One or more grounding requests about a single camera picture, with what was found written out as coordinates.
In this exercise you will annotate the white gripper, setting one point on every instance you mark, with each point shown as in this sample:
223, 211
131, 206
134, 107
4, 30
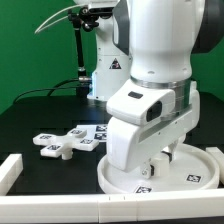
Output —
129, 145

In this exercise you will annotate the white round table top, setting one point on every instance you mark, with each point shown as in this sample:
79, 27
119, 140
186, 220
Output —
190, 169

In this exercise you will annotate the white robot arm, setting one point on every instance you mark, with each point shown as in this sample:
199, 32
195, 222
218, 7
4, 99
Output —
161, 36

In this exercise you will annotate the white front fence bar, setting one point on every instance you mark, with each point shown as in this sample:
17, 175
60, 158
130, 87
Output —
111, 208

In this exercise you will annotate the white marker sheet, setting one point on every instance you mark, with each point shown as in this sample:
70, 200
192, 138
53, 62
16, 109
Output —
95, 131

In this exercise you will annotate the white cross table base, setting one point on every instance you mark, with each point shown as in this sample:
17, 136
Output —
62, 146

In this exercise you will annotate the white left fence bar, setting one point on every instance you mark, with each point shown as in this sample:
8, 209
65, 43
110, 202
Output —
10, 170

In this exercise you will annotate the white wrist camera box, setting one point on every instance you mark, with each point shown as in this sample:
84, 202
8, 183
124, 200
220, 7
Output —
139, 105

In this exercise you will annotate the black camera stand pole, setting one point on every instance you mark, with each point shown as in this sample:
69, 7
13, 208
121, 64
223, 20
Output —
83, 89

